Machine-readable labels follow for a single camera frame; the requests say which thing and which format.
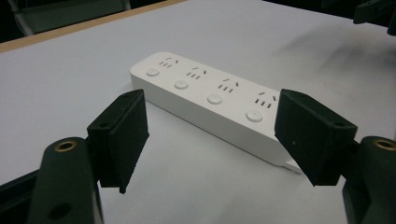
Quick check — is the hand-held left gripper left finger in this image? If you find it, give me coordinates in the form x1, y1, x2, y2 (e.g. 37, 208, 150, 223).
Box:
86, 89, 150, 195

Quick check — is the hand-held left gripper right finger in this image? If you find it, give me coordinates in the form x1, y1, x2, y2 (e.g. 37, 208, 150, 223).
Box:
274, 88, 359, 188

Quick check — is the white power strip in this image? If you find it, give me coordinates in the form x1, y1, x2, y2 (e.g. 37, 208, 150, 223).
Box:
129, 50, 304, 175

